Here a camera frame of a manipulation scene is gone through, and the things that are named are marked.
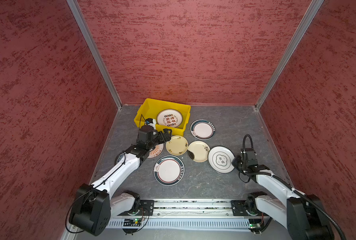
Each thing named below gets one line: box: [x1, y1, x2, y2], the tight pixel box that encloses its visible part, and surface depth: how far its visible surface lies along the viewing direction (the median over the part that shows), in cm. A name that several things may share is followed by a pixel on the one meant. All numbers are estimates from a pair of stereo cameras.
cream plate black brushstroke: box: [187, 140, 211, 163], surface depth 97 cm
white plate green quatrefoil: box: [207, 145, 235, 174], surface depth 93 cm
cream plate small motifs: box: [165, 135, 189, 156], surface depth 99 cm
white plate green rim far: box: [190, 119, 216, 141], surface depth 109 cm
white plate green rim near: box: [153, 155, 185, 186], surface depth 89 cm
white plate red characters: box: [156, 108, 184, 128], surface depth 112 cm
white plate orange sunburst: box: [147, 143, 164, 159], surface depth 96 cm
